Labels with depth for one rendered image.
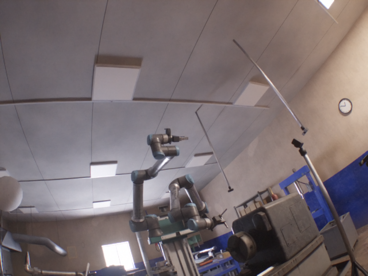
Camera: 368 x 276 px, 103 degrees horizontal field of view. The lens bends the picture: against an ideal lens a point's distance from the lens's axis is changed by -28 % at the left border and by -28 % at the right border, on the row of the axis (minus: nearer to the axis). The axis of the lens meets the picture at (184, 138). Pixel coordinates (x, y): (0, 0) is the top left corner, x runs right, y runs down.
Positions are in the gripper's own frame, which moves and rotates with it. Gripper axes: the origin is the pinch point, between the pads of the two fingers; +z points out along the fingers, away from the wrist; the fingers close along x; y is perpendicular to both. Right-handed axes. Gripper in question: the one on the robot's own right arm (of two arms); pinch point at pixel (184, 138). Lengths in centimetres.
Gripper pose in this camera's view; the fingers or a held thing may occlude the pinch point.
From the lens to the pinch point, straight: 182.4
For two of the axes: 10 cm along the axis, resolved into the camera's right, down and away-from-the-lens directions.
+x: 4.8, 0.9, -8.7
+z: 8.8, -0.4, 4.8
